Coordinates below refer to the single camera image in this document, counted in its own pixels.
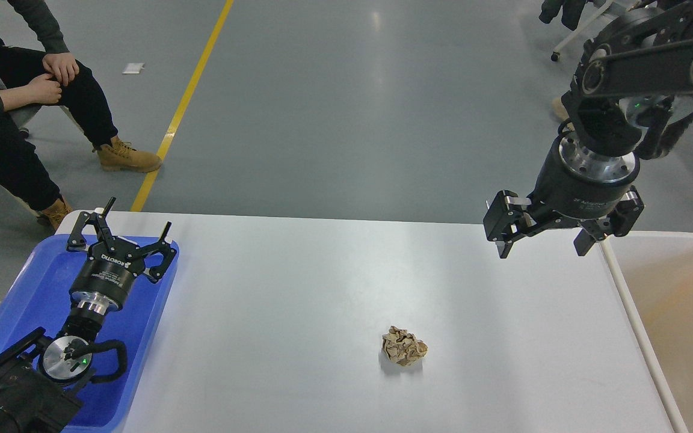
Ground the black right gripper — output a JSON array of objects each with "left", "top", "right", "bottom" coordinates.
[{"left": 483, "top": 134, "right": 644, "bottom": 259}]

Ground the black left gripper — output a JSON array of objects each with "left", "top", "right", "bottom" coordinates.
[{"left": 66, "top": 197, "right": 177, "bottom": 312}]

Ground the brown paper ball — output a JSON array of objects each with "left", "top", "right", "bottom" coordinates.
[{"left": 381, "top": 326, "right": 429, "bottom": 367}]

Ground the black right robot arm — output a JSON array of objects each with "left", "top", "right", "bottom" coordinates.
[{"left": 483, "top": 1, "right": 693, "bottom": 259}]

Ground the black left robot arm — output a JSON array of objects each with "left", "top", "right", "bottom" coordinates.
[{"left": 0, "top": 205, "right": 178, "bottom": 432}]

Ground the seated person's right hand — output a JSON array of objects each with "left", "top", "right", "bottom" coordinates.
[{"left": 24, "top": 73, "right": 63, "bottom": 105}]

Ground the seated person's left hand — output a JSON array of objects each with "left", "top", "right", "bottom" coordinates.
[{"left": 42, "top": 52, "right": 80, "bottom": 86}]

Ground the tan work boot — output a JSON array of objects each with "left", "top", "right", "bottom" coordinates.
[
  {"left": 37, "top": 195, "right": 73, "bottom": 230},
  {"left": 94, "top": 137, "right": 162, "bottom": 173}
]

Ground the blue plastic tray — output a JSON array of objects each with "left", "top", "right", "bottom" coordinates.
[{"left": 0, "top": 234, "right": 178, "bottom": 432}]

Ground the beige shoe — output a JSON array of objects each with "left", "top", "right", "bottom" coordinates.
[{"left": 551, "top": 97, "right": 570, "bottom": 121}]

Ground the white plastic bin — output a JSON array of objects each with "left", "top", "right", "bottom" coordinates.
[{"left": 602, "top": 232, "right": 693, "bottom": 432}]

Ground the white office chair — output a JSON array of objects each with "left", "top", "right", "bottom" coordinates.
[{"left": 550, "top": 1, "right": 624, "bottom": 63}]

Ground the white paper scrap on floor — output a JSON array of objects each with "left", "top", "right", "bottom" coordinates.
[{"left": 123, "top": 63, "right": 146, "bottom": 76}]

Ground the dark jacket on chair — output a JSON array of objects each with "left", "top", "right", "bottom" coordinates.
[{"left": 538, "top": 0, "right": 589, "bottom": 31}]

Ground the seated person in black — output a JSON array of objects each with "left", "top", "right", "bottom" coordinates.
[{"left": 0, "top": 0, "right": 120, "bottom": 212}]

